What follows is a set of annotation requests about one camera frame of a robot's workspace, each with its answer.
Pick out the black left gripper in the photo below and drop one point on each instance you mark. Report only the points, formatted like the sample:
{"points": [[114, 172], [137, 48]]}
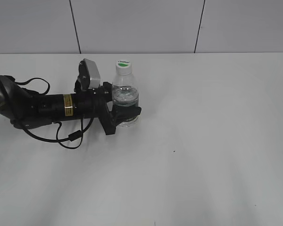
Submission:
{"points": [[121, 116]]}

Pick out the clear cestbon water bottle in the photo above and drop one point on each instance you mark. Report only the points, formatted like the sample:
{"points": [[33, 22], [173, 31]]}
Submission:
{"points": [[125, 91]]}

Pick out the white green bottle cap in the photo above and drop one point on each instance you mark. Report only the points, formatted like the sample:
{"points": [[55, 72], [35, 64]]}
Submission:
{"points": [[123, 67]]}

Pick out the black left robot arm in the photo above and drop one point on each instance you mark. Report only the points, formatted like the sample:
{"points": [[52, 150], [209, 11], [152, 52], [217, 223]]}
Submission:
{"points": [[28, 109]]}

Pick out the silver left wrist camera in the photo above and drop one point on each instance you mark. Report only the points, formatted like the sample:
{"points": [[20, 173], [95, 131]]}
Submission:
{"points": [[88, 76]]}

